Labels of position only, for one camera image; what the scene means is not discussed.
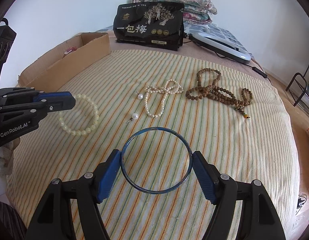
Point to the striped yellow cloth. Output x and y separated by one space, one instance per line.
25 185

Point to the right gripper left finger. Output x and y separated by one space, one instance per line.
52 218

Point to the black snack bag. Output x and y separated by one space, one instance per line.
151 24

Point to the blue bangle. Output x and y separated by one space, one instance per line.
156 160

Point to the white ring light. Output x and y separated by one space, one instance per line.
220 46

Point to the black metal clothes rack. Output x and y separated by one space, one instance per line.
297 90

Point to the brown cardboard box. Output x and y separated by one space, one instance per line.
59 65

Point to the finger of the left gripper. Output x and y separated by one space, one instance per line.
59 103
53 95

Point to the floral folded quilt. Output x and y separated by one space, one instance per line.
195 11

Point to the brown blanket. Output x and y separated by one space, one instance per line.
260 146

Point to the left gloved hand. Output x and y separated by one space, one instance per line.
6 157

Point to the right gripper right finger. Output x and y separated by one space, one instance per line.
258 219

